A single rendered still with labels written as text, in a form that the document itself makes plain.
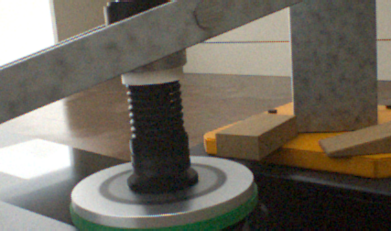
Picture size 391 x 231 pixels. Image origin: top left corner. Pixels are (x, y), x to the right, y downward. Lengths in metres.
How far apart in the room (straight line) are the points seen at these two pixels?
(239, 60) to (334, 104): 7.03
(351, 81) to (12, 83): 0.88
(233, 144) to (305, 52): 0.29
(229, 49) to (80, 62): 7.86
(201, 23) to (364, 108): 0.79
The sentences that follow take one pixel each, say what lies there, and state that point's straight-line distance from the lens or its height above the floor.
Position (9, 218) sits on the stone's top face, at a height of 0.87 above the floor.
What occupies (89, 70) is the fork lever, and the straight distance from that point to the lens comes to 0.55.
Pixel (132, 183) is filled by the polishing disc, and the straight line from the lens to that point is 0.63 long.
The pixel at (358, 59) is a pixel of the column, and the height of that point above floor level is 0.95.
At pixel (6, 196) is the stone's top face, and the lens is 0.77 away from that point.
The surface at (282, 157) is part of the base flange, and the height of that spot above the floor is 0.76.
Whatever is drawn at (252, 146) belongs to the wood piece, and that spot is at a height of 0.81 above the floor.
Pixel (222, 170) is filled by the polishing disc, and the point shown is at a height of 0.89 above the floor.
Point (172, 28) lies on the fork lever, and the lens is 0.56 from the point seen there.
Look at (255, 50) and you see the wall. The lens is 8.08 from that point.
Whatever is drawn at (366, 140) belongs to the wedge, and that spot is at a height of 0.81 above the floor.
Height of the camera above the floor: 1.09
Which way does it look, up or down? 11 degrees down
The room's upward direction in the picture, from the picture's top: 5 degrees counter-clockwise
